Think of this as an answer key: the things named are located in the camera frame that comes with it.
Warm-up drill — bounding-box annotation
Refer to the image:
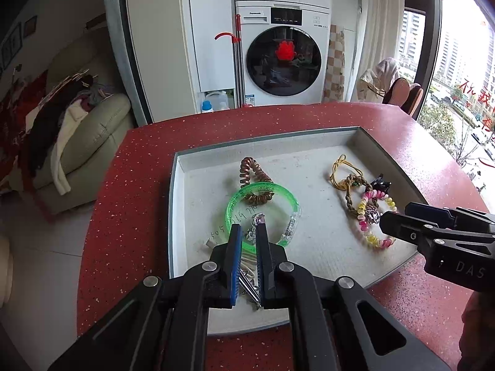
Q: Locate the large picture frame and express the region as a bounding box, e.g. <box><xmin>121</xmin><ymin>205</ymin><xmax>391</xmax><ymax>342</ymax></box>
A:
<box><xmin>0</xmin><ymin>23</ymin><xmax>22</xmax><ymax>74</ymax></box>

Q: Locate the tall white cabinet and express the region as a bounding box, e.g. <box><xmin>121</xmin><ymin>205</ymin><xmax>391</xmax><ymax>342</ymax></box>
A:
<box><xmin>124</xmin><ymin>0</ymin><xmax>237</xmax><ymax>122</ymax></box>

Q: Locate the cream leather sofa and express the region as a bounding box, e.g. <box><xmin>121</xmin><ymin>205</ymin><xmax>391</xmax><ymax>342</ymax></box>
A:
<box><xmin>8</xmin><ymin>36</ymin><xmax>134</xmax><ymax>215</ymax></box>

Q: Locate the red window decal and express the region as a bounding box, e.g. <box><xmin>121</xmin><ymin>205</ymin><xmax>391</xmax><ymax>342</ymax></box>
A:
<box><xmin>460</xmin><ymin>77</ymin><xmax>495</xmax><ymax>143</ymax></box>

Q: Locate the beige hanging garment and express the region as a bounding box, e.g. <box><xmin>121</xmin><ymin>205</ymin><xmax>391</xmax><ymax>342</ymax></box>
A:
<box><xmin>358</xmin><ymin>57</ymin><xmax>403</xmax><ymax>104</ymax></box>

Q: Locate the black hair claw clip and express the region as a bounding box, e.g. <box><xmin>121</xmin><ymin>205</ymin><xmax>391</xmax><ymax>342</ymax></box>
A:
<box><xmin>369</xmin><ymin>174</ymin><xmax>392</xmax><ymax>194</ymax></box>

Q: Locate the brown spiral hair tie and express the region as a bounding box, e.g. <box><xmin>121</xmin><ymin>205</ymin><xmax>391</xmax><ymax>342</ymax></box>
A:
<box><xmin>239</xmin><ymin>157</ymin><xmax>274</xmax><ymax>206</ymax></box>

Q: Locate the yellow hair tie with charm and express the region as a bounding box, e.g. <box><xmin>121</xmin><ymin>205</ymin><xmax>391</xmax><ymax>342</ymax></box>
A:
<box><xmin>329</xmin><ymin>155</ymin><xmax>366</xmax><ymax>191</ymax></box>

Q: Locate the green translucent bracelet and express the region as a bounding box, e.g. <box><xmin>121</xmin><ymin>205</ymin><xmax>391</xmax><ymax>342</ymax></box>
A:
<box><xmin>225</xmin><ymin>183</ymin><xmax>301</xmax><ymax>248</ymax></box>

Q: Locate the red and silver mop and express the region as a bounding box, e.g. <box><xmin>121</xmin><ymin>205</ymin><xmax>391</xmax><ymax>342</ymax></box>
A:
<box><xmin>214</xmin><ymin>15</ymin><xmax>256</xmax><ymax>108</ymax></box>

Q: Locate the red patterned blanket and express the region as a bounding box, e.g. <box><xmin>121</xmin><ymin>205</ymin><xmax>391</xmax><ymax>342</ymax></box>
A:
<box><xmin>0</xmin><ymin>75</ymin><xmax>47</xmax><ymax>198</ymax></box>

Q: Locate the dark framed window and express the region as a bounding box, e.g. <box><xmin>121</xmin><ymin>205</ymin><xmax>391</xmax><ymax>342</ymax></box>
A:
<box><xmin>402</xmin><ymin>0</ymin><xmax>495</xmax><ymax>202</ymax></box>

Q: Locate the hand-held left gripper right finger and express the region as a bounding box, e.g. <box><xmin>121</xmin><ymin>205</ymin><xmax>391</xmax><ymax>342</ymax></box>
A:
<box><xmin>255</xmin><ymin>222</ymin><xmax>453</xmax><ymax>371</ymax></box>

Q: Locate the red door sticker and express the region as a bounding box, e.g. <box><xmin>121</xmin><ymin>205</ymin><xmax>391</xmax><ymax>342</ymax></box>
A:
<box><xmin>275</xmin><ymin>40</ymin><xmax>295</xmax><ymax>62</ymax></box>

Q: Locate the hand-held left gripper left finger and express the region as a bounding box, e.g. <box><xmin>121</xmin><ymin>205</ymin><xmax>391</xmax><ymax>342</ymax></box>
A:
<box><xmin>46</xmin><ymin>223</ymin><xmax>244</xmax><ymax>371</ymax></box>

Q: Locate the beige hair stick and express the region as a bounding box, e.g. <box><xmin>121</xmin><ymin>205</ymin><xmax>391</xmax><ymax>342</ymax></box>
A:
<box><xmin>203</xmin><ymin>237</ymin><xmax>258</xmax><ymax>279</ymax></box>

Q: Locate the white front-load washing machine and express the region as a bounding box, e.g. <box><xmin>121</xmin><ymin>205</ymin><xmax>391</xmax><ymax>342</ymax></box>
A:
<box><xmin>235</xmin><ymin>2</ymin><xmax>332</xmax><ymax>108</ymax></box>

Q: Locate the brown braided hair tie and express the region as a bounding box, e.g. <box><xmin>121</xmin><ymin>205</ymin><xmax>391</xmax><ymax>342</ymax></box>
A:
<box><xmin>344</xmin><ymin>176</ymin><xmax>374</xmax><ymax>221</ymax></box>

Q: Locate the silver jewelled charm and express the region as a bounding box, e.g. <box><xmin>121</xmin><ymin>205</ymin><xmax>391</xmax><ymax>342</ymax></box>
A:
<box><xmin>364</xmin><ymin>204</ymin><xmax>383</xmax><ymax>225</ymax></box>

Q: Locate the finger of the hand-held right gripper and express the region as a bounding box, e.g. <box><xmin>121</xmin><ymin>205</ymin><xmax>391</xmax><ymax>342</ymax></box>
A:
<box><xmin>379</xmin><ymin>212</ymin><xmax>445</xmax><ymax>254</ymax></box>
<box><xmin>405</xmin><ymin>202</ymin><xmax>461</xmax><ymax>225</ymax></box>

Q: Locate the person's right forearm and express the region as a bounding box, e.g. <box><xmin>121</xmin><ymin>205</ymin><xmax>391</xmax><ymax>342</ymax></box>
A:
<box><xmin>458</xmin><ymin>290</ymin><xmax>495</xmax><ymax>371</ymax></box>

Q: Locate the clear plastic jug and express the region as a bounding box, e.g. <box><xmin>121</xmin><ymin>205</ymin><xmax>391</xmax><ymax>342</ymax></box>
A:
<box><xmin>204</xmin><ymin>90</ymin><xmax>230</xmax><ymax>111</ymax></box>

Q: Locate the checkered hanging cloth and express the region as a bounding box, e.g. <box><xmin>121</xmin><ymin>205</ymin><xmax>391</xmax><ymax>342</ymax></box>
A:
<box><xmin>323</xmin><ymin>24</ymin><xmax>346</xmax><ymax>103</ymax></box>

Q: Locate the silver metal hair clip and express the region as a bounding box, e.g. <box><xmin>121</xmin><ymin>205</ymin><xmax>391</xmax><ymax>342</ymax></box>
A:
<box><xmin>237</xmin><ymin>212</ymin><xmax>267</xmax><ymax>312</ymax></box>

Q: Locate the grey rectangular tray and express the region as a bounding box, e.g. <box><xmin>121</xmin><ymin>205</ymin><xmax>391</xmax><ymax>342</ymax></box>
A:
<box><xmin>169</xmin><ymin>126</ymin><xmax>430</xmax><ymax>337</ymax></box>

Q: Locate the pink and yellow spiral hair tie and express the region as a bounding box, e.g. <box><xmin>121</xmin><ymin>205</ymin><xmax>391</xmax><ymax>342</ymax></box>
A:
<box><xmin>356</xmin><ymin>189</ymin><xmax>398</xmax><ymax>250</ymax></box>

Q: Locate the pink slipper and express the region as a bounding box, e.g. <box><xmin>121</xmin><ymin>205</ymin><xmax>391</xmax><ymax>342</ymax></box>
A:
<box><xmin>402</xmin><ymin>84</ymin><xmax>424</xmax><ymax>118</ymax></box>
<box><xmin>383</xmin><ymin>77</ymin><xmax>411</xmax><ymax>105</ymax></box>

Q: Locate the pile of clothes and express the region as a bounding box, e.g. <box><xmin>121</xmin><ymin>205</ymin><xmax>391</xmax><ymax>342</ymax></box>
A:
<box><xmin>23</xmin><ymin>70</ymin><xmax>117</xmax><ymax>196</ymax></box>

